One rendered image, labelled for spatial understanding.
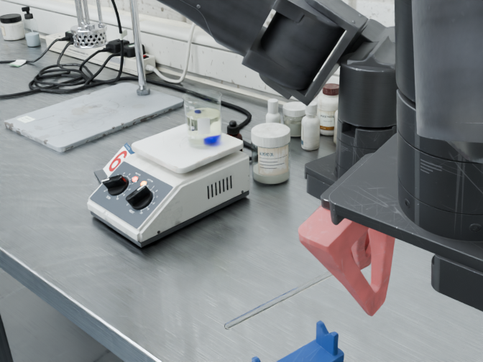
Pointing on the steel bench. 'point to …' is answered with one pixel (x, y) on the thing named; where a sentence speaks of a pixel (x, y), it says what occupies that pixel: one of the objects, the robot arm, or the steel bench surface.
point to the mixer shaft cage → (92, 31)
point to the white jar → (12, 26)
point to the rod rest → (316, 348)
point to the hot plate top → (182, 150)
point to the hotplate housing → (183, 196)
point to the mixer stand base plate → (91, 115)
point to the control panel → (103, 198)
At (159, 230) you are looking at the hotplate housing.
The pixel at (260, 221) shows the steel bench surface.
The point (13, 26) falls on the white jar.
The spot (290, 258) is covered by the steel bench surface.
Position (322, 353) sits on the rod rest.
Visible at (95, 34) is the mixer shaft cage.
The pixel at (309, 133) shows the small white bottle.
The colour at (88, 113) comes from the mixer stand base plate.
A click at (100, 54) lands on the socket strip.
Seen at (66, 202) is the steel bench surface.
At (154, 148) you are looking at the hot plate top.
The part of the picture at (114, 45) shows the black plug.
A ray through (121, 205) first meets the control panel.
